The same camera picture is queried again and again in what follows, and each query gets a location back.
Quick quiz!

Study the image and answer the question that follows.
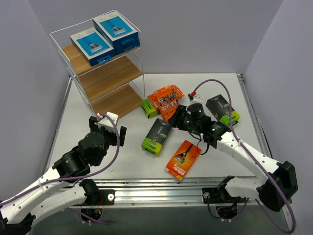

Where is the green black Gillette Labs box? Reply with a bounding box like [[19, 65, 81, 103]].
[[140, 99, 159, 118], [206, 94, 240, 126], [141, 118, 172, 156]]

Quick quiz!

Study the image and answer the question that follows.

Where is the orange Gillette Fusion5 box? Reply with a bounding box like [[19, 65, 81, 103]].
[[164, 140, 202, 181], [156, 89, 185, 122]]

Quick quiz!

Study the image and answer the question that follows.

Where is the blue Harry's razor box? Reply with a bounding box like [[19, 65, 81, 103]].
[[115, 39, 140, 55], [70, 27, 116, 66]]

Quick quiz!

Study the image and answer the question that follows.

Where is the blue white Harry's box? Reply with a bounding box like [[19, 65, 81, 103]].
[[92, 10, 139, 47]]

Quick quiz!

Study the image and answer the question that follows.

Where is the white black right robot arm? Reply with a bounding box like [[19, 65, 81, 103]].
[[169, 103, 298, 212]]

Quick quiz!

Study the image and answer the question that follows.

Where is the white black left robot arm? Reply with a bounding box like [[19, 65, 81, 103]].
[[0, 112, 127, 235]]

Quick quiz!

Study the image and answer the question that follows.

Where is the orange Gillette cartridge box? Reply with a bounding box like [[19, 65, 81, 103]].
[[148, 84, 184, 110]]

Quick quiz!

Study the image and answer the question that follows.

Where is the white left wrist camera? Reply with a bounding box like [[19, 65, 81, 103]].
[[96, 112, 119, 133]]

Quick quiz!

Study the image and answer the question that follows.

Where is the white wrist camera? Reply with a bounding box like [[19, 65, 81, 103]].
[[96, 112, 119, 133], [188, 91, 203, 105]]

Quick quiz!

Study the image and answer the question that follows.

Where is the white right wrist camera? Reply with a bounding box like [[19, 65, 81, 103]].
[[188, 91, 203, 105]]

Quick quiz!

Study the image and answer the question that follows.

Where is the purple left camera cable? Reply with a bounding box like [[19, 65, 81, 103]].
[[0, 112, 120, 226]]

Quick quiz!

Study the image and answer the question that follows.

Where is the purple camera cable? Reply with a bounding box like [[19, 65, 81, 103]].
[[0, 112, 120, 226], [192, 78, 296, 234]]

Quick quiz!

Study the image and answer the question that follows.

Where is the white wire wooden shelf rack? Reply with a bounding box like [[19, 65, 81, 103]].
[[50, 13, 146, 117]]

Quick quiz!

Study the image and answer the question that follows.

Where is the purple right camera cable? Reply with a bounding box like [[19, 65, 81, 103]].
[[192, 78, 296, 234]]

